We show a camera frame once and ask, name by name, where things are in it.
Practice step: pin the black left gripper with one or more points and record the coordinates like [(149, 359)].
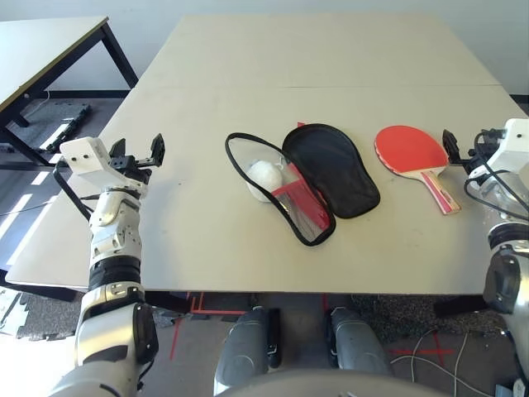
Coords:
[(132, 165)]

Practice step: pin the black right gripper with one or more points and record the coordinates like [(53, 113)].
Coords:
[(473, 161)]

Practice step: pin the red ping-pong paddle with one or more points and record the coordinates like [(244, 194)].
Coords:
[(409, 149)]

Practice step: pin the red black paddle case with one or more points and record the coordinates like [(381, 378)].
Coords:
[(330, 173)]

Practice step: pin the white plush charm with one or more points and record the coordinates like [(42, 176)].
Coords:
[(264, 175)]

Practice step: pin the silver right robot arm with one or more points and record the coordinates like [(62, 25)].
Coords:
[(502, 285)]

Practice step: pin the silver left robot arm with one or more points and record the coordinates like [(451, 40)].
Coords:
[(115, 231)]

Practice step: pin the black floor mat piece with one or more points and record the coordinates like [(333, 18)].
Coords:
[(68, 124)]

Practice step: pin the black-framed side table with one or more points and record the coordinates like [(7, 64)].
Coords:
[(41, 49)]

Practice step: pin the dark speckled foam floor mat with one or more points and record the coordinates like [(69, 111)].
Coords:
[(392, 314), (49, 318)]

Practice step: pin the red floor tape cross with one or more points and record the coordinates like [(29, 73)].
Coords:
[(434, 351)]

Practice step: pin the grey right robot leg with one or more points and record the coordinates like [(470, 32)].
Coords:
[(355, 343)]

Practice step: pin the grey robot leg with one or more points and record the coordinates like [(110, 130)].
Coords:
[(355, 343), (244, 347)]

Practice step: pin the grey left robot leg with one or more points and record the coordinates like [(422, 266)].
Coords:
[(244, 347)]

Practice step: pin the grey power adapter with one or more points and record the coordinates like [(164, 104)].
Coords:
[(503, 392)]

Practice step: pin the grey robot torso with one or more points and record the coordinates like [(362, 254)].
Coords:
[(330, 386)]

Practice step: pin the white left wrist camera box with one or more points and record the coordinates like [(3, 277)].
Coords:
[(87, 159)]

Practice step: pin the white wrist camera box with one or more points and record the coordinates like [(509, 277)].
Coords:
[(514, 140), (87, 159)]

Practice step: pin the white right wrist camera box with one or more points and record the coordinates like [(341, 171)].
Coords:
[(514, 140)]

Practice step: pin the black main table frame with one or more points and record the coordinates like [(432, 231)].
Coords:
[(37, 287)]

